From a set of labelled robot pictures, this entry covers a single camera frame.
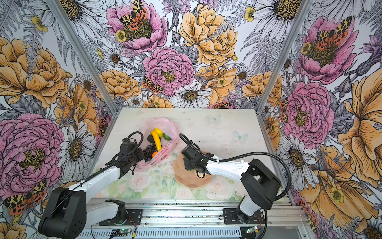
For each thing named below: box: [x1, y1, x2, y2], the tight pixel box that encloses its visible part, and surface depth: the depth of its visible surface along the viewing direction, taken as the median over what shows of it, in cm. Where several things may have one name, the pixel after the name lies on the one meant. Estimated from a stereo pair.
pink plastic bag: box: [135, 118, 180, 171], surface depth 99 cm
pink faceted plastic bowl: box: [172, 152, 213, 189], surface depth 88 cm
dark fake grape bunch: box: [142, 144, 157, 162], surface depth 96 cm
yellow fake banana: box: [151, 130, 162, 152], surface depth 99 cm
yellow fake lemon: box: [154, 127, 164, 138], surface depth 104 cm
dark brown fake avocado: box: [147, 134, 155, 143], surface depth 102 cm
